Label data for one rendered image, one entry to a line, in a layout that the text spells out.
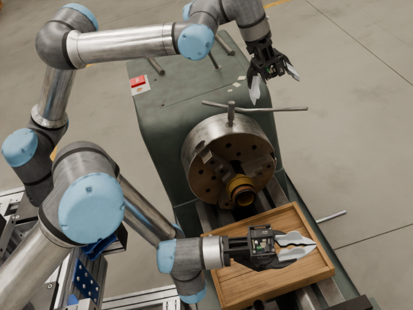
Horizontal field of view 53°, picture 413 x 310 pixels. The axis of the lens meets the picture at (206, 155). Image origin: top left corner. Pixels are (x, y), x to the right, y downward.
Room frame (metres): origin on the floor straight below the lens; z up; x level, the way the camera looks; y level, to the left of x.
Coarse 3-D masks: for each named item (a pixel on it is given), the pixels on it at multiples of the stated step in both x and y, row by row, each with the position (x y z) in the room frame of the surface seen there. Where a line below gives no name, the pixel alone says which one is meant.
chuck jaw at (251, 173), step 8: (272, 152) 1.06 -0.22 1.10; (256, 160) 1.05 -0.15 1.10; (264, 160) 1.03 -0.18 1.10; (272, 160) 1.02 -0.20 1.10; (248, 168) 1.02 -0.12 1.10; (256, 168) 1.01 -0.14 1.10; (264, 168) 1.02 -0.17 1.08; (272, 168) 1.02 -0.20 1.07; (248, 176) 0.99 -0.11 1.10; (256, 176) 1.00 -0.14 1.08; (264, 176) 1.00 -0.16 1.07; (256, 184) 0.98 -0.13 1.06
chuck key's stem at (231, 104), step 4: (228, 104) 1.10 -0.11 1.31; (232, 104) 1.09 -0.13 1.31; (228, 108) 1.10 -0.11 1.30; (232, 108) 1.09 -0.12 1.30; (228, 112) 1.10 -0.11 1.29; (232, 112) 1.09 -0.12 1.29; (228, 116) 1.10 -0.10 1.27; (232, 116) 1.09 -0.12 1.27; (232, 120) 1.09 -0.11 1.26; (232, 124) 1.10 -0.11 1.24
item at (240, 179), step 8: (240, 176) 0.97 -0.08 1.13; (232, 184) 0.96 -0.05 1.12; (240, 184) 0.94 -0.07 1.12; (248, 184) 0.94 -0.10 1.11; (232, 192) 0.94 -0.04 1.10; (240, 192) 0.91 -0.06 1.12; (248, 192) 0.91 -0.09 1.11; (232, 200) 0.94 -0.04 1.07; (240, 200) 0.93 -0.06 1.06; (248, 200) 0.93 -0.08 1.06
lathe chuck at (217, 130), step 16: (208, 128) 1.12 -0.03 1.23; (224, 128) 1.09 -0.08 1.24; (240, 128) 1.08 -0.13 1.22; (256, 128) 1.11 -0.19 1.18; (192, 144) 1.11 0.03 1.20; (208, 144) 1.05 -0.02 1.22; (224, 144) 1.05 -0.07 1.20; (240, 144) 1.06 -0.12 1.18; (256, 144) 1.06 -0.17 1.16; (192, 160) 1.05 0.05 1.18; (240, 160) 1.06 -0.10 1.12; (192, 176) 1.05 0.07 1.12; (208, 176) 1.05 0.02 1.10; (192, 192) 1.05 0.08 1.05; (208, 192) 1.05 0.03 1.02; (256, 192) 1.06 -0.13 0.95
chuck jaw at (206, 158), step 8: (200, 152) 1.05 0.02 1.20; (208, 152) 1.04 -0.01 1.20; (208, 160) 1.01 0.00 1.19; (216, 160) 1.01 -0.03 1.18; (224, 160) 1.05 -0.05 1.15; (216, 168) 1.01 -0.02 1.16; (224, 168) 0.99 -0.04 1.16; (232, 168) 1.03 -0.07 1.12; (224, 176) 0.99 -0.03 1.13; (232, 176) 0.97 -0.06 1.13
